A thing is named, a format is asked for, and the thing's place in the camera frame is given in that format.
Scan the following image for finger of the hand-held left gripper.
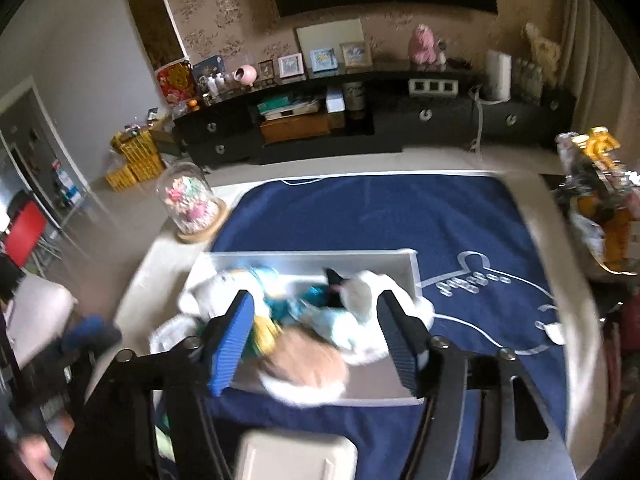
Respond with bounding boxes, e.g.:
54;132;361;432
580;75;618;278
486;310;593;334
59;314;122;357

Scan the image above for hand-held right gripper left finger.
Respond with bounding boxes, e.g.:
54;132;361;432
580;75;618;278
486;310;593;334
52;289;256;480

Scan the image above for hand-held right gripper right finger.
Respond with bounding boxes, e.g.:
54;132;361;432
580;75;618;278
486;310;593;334
376;289;576;480

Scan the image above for plain white plush toy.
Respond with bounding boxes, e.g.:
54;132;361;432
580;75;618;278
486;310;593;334
320;270;436;367

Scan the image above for white plush toy blue hat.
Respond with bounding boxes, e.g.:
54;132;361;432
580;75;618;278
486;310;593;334
150;265;287;362

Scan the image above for brown plush toy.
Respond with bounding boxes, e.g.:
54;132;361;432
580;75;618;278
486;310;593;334
260;332;351;407

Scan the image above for teal cloth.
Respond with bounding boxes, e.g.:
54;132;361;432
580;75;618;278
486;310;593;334
280;285;331;326

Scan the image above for black cloth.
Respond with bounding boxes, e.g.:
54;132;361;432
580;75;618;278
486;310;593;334
322;267;351;309

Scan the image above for shallow white box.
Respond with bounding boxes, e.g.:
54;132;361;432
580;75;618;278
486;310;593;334
182;247;426;407

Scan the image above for person's left hand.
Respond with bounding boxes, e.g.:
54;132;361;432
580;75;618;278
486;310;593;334
19;435;57;479

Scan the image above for light green cloth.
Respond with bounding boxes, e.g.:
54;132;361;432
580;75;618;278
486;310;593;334
152;400;176;462

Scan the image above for red chair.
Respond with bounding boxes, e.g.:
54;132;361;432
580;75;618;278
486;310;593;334
4;200;49;269

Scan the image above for navy blue blanket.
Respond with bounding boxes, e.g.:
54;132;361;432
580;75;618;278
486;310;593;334
155;172;569;480

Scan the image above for glass dome with flowers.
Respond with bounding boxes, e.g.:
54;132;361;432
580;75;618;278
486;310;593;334
156;162;229;244

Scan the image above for shelf with small boxes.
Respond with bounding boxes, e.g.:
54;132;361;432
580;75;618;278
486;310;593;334
50;157;86;211

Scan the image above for yellow plastic crate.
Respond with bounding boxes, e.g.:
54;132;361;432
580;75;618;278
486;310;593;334
106;167;139;192
127;152;166;181
111;130;154;161

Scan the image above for brown cardboard box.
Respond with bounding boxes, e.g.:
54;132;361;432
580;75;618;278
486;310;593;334
260;112;332;144

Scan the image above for black television cabinet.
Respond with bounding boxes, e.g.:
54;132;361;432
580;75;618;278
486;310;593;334
172;67;577;169

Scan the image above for basket of assorted clutter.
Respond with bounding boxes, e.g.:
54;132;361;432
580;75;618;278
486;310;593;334
555;130;640;276

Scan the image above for stack of books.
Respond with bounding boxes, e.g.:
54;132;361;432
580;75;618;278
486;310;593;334
256;95;321;121

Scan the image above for small white carton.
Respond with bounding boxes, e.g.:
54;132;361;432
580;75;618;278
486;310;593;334
325;85;347;115

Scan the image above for white socket panel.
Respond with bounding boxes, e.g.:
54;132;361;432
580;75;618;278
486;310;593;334
408;78;460;97

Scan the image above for red festive poster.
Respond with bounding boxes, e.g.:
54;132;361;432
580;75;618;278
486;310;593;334
156;60;197;106

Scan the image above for blue picture box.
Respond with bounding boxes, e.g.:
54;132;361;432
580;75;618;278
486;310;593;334
191;55;226;94

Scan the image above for yellow toy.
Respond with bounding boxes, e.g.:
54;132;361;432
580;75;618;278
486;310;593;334
572;127;621;171

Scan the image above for white air purifier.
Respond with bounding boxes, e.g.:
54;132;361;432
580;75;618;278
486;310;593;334
486;50;514;102

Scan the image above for row of clear bottles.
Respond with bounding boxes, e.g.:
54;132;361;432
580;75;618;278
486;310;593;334
512;57;544;106

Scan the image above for pink plush toy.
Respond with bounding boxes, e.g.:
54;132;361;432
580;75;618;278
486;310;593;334
407;24;438;72

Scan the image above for white blank panel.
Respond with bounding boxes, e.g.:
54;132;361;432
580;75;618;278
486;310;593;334
296;18;365;69

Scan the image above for cream plush toy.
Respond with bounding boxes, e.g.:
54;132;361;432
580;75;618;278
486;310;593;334
521;22;561;86

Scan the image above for beige curtain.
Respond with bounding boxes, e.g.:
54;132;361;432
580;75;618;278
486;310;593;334
560;0;631;136

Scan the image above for white power cable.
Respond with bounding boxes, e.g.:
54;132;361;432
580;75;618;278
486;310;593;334
467;86;489;154

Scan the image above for white picture frame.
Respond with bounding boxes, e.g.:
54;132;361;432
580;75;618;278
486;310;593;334
277;53;305;80

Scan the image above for beige picture frame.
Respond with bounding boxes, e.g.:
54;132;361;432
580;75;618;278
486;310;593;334
340;41;374;69

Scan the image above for blue picture frame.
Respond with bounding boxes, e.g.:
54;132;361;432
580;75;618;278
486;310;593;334
309;48;340;72

